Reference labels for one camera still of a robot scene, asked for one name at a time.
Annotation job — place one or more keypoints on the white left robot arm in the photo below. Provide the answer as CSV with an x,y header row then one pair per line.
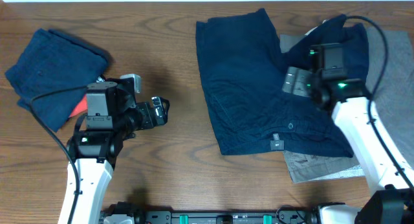
x,y
93,154

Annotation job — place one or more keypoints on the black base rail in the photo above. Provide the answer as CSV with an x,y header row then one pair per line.
x,y
128,213

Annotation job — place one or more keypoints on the navy blue shorts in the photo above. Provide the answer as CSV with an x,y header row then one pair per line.
x,y
243,69
52,61

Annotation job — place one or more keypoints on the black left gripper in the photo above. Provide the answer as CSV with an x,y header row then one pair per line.
x,y
147,122

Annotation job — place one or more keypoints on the folded navy blue shorts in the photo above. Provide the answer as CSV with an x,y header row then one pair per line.
x,y
52,61

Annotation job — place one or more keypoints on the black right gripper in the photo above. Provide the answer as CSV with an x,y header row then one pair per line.
x,y
298,88

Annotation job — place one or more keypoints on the grey shorts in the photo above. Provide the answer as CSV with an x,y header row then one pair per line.
x,y
394,102

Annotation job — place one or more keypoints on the orange red folded garment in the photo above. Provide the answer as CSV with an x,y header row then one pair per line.
x,y
80,107

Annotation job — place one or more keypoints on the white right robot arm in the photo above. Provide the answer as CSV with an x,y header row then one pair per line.
x,y
389,176

